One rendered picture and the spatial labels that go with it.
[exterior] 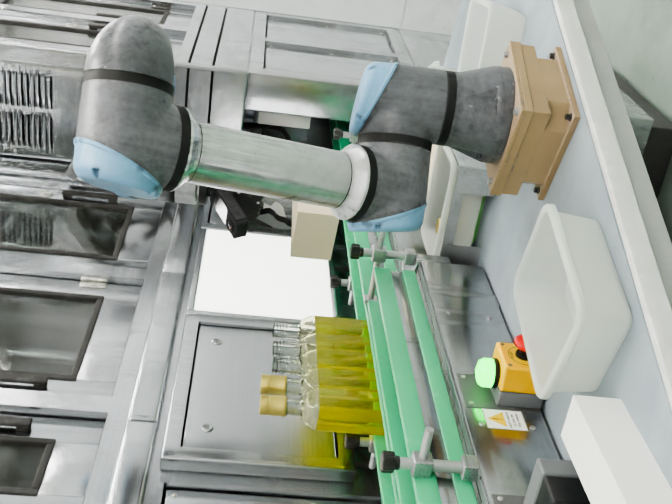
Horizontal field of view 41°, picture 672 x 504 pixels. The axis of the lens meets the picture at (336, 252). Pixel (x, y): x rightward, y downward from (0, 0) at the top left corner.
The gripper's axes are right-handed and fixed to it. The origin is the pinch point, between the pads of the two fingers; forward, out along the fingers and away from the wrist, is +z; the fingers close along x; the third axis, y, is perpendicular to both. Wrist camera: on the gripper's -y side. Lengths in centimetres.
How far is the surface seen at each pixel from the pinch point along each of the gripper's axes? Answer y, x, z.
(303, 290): 15.3, 43.5, 4.2
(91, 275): 17, 47, -45
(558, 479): -67, -25, 29
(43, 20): 106, 42, -75
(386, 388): -36.3, 4.5, 14.8
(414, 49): 119, 45, 37
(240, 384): -20.8, 30.5, -8.7
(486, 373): -44, -13, 26
